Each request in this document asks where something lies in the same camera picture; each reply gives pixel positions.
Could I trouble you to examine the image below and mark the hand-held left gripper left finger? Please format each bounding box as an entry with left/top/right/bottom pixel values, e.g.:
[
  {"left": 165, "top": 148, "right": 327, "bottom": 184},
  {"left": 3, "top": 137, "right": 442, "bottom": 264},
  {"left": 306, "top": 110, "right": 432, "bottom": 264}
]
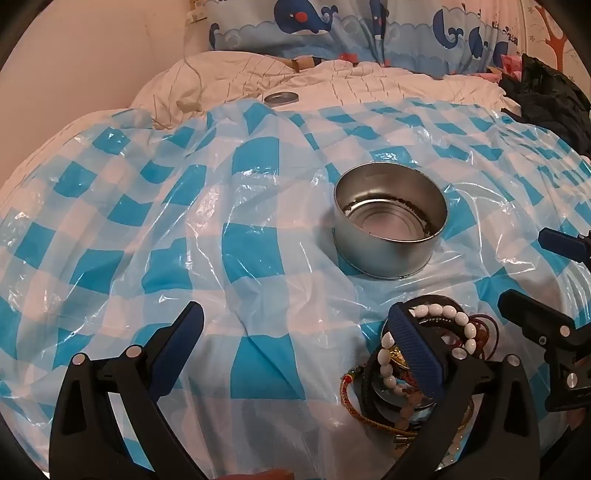
[{"left": 48, "top": 301, "right": 205, "bottom": 480}]

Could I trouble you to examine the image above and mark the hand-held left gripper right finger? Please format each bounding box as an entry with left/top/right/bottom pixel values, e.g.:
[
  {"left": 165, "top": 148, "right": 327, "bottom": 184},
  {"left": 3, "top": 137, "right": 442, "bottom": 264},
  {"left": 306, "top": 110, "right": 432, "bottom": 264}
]
[{"left": 383, "top": 302, "right": 541, "bottom": 480}]

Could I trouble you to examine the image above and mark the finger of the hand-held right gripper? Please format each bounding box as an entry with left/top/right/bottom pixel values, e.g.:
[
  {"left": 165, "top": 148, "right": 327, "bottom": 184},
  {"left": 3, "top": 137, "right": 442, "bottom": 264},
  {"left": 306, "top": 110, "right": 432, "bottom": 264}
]
[
  {"left": 538, "top": 227, "right": 591, "bottom": 264},
  {"left": 498, "top": 290, "right": 576, "bottom": 352}
]

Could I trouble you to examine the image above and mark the white bead bracelet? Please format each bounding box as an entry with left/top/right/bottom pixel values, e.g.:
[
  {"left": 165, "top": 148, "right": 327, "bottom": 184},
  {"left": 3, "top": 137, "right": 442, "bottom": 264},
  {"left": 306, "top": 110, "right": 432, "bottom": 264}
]
[{"left": 376, "top": 302, "right": 476, "bottom": 400}]

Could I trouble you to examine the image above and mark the thin dark red bracelet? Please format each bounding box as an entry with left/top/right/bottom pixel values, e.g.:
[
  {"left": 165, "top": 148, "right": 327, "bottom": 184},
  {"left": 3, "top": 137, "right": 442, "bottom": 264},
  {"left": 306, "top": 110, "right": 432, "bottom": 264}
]
[{"left": 462, "top": 314, "right": 502, "bottom": 361}]

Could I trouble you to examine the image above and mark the small brown bead bracelet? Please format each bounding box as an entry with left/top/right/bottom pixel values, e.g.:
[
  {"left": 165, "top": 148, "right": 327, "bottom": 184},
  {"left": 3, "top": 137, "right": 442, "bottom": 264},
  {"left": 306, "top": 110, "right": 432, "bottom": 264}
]
[{"left": 385, "top": 388, "right": 439, "bottom": 432}]

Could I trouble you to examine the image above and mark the black cord bracelet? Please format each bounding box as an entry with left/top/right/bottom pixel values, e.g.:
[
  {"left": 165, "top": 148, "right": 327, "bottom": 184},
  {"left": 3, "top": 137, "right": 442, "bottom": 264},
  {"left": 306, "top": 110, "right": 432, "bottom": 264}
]
[{"left": 360, "top": 314, "right": 467, "bottom": 416}]

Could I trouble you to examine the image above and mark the red braided cord bracelet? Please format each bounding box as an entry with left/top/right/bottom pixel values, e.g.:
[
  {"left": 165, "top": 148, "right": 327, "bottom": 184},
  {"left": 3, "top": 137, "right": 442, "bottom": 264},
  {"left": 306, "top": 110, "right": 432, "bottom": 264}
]
[{"left": 339, "top": 374, "right": 476, "bottom": 437}]

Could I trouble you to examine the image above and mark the round metal tin can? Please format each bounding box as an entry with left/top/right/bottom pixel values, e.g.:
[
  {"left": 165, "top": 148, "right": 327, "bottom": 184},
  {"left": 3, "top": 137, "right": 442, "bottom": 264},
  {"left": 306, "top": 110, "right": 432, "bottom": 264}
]
[{"left": 332, "top": 162, "right": 450, "bottom": 280}]

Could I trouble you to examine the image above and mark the blue white checked plastic sheet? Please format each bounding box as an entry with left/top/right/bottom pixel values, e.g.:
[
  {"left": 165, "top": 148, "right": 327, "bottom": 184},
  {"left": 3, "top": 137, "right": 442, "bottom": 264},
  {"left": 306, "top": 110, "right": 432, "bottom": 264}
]
[{"left": 0, "top": 98, "right": 591, "bottom": 480}]

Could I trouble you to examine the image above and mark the pink cloth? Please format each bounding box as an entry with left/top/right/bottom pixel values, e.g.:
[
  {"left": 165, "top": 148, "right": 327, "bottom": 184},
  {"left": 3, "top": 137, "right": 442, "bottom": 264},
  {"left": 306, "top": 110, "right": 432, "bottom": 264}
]
[{"left": 501, "top": 54, "right": 525, "bottom": 79}]

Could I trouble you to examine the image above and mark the white quilt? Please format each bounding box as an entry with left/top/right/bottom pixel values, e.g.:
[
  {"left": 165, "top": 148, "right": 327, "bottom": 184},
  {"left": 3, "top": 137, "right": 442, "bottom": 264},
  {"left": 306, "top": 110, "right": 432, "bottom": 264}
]
[{"left": 129, "top": 50, "right": 522, "bottom": 130}]

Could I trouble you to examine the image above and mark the whale print blue pillow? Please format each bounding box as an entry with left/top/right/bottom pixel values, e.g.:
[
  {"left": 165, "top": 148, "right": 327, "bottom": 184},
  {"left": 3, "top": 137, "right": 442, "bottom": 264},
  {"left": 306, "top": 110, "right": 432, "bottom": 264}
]
[{"left": 203, "top": 0, "right": 522, "bottom": 77}]

